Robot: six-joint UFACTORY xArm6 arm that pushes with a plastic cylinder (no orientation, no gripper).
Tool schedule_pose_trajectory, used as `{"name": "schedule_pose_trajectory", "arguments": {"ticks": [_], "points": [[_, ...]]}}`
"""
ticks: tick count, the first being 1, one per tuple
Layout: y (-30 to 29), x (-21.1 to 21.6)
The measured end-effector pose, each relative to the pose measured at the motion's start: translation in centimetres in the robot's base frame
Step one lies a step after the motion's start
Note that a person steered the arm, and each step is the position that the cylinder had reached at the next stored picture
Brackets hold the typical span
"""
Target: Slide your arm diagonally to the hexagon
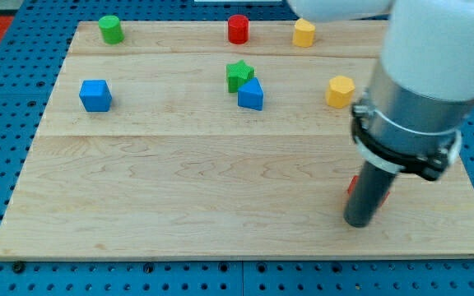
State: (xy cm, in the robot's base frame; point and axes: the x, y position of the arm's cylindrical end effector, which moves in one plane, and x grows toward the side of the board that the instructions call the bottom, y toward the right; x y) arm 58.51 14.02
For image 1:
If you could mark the green star block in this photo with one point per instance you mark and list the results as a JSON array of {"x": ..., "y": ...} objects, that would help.
[{"x": 237, "y": 74}]

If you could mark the green cylinder block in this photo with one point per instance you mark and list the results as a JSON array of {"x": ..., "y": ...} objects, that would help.
[{"x": 111, "y": 29}]

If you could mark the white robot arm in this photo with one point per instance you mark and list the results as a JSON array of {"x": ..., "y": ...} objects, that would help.
[{"x": 409, "y": 116}]

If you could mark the wooden board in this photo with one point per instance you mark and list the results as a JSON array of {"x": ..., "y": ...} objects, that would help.
[{"x": 177, "y": 171}]

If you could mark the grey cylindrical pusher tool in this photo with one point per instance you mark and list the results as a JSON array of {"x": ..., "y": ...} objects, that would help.
[{"x": 369, "y": 192}]

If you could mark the yellow hexagon block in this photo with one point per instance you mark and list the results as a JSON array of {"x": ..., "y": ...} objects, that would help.
[{"x": 339, "y": 92}]

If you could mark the blue triangle block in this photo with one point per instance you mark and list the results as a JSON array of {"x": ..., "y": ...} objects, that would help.
[{"x": 250, "y": 95}]

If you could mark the blue cube block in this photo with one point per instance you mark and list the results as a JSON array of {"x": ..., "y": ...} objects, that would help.
[{"x": 95, "y": 96}]

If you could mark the red block behind tool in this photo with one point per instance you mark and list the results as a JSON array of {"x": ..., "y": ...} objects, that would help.
[{"x": 352, "y": 186}]

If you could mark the red cylinder block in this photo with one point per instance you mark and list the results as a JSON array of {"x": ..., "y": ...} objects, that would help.
[{"x": 238, "y": 29}]

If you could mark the yellow pentagon block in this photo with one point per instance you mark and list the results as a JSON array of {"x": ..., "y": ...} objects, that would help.
[{"x": 304, "y": 32}]

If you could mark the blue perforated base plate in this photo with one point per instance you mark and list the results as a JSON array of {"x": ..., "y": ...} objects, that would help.
[{"x": 34, "y": 39}]

